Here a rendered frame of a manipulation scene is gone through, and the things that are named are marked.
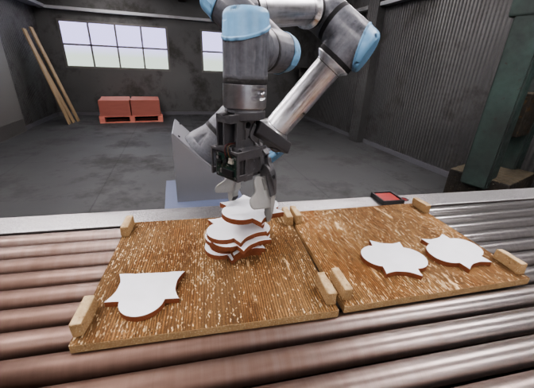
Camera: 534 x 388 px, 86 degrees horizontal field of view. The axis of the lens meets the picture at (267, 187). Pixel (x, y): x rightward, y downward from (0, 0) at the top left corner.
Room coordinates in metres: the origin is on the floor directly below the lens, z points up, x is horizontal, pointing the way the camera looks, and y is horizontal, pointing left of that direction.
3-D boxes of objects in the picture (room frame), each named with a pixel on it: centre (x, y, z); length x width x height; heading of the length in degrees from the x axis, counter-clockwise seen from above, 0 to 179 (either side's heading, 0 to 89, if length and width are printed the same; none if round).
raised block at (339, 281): (0.42, -0.14, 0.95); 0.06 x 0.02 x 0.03; 14
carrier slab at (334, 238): (0.59, -0.30, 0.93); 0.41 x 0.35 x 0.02; 104
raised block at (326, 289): (0.40, -0.11, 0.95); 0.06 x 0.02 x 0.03; 12
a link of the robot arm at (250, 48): (0.52, 0.04, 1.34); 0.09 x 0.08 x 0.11; 152
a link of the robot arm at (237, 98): (0.51, 0.04, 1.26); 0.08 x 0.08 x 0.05
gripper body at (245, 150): (0.51, 0.05, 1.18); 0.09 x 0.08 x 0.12; 140
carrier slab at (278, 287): (0.49, 0.11, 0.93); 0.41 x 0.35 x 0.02; 102
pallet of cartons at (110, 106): (7.09, 3.37, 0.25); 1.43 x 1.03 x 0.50; 108
